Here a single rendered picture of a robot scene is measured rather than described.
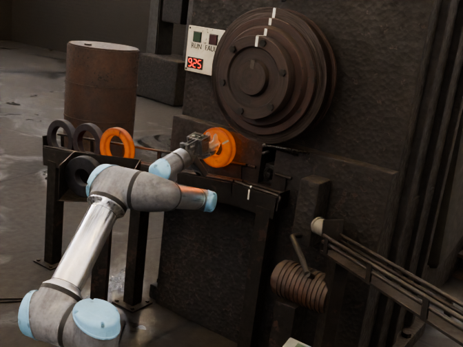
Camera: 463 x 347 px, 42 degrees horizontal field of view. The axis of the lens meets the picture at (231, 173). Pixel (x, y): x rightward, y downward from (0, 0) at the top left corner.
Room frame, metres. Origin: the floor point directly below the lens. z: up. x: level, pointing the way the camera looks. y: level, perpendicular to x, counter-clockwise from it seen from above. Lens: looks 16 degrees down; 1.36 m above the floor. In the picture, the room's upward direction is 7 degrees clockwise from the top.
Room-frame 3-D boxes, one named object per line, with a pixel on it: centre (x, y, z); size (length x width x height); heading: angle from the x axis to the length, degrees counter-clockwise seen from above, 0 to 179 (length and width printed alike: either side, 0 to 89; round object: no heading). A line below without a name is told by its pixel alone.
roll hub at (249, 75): (2.06, -0.04, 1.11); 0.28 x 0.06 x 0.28; 57
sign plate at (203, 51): (2.42, 0.13, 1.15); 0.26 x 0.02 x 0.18; 57
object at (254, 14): (2.14, -0.09, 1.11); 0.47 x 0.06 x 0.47; 57
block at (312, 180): (2.02, -0.30, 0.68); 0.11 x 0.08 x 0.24; 147
